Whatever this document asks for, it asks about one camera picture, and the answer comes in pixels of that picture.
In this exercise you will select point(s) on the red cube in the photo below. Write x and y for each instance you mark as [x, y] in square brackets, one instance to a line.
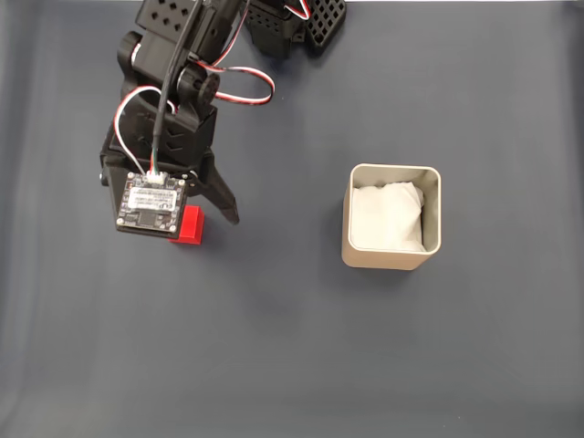
[191, 224]

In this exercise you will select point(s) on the beige square metal box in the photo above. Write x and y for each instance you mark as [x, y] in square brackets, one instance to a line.
[388, 261]

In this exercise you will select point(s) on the white tissue paper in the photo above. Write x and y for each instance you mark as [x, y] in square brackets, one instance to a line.
[385, 219]

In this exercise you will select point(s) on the camera circuit board with mount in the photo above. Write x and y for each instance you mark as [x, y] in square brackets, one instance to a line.
[150, 203]

